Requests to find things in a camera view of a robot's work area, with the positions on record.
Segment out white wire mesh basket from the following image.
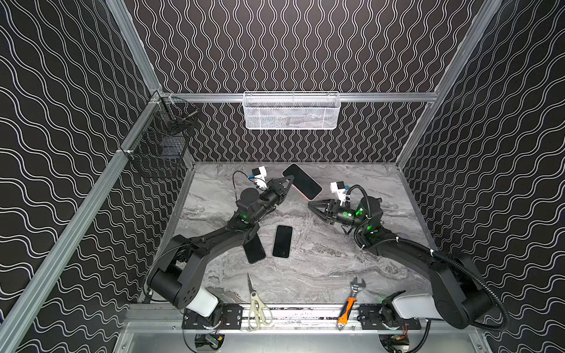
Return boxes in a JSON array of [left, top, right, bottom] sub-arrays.
[[242, 91, 341, 130]]

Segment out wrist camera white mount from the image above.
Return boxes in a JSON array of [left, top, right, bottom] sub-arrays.
[[249, 166, 267, 191], [330, 181, 350, 206]]

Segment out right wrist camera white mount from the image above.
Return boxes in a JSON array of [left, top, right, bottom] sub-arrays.
[[330, 181, 350, 206]]

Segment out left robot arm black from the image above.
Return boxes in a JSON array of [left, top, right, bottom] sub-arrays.
[[146, 176, 294, 318]]

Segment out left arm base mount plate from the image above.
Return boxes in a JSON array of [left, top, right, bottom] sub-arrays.
[[182, 304, 244, 331]]

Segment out black smartphone left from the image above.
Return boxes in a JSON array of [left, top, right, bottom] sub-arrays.
[[243, 235, 266, 264]]

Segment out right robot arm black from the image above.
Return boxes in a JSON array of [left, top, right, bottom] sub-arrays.
[[308, 197, 510, 332]]

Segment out orange handled adjustable wrench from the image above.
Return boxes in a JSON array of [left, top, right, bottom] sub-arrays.
[[336, 277, 366, 331]]

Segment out phone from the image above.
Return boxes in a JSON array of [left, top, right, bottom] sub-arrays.
[[282, 163, 322, 201]]

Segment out black smartphone green case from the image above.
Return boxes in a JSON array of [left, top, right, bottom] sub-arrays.
[[272, 225, 293, 258]]

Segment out black wire basket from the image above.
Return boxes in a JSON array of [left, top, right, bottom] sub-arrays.
[[127, 96, 200, 179]]

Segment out beige handled scissors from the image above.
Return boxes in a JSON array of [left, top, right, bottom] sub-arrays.
[[247, 274, 274, 331]]

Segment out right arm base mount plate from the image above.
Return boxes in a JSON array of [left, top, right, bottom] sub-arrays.
[[355, 304, 422, 330]]

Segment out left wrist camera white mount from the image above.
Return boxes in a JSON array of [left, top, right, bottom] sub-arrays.
[[249, 166, 267, 191]]

